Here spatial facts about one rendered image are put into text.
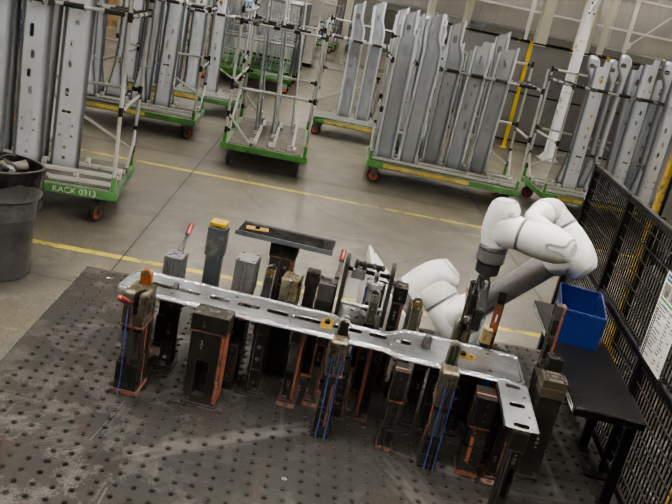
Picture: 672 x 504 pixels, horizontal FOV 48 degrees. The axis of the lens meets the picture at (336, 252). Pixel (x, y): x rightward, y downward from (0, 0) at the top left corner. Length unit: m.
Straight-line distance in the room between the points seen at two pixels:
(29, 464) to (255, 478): 0.61
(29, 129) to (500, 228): 4.83
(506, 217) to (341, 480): 0.94
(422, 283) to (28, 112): 4.17
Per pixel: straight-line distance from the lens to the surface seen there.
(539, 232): 2.33
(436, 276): 3.15
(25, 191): 4.81
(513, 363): 2.61
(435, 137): 9.61
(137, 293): 2.40
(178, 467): 2.25
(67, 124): 6.46
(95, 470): 2.22
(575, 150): 10.16
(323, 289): 2.66
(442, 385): 2.32
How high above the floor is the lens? 2.03
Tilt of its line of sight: 18 degrees down
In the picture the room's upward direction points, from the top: 12 degrees clockwise
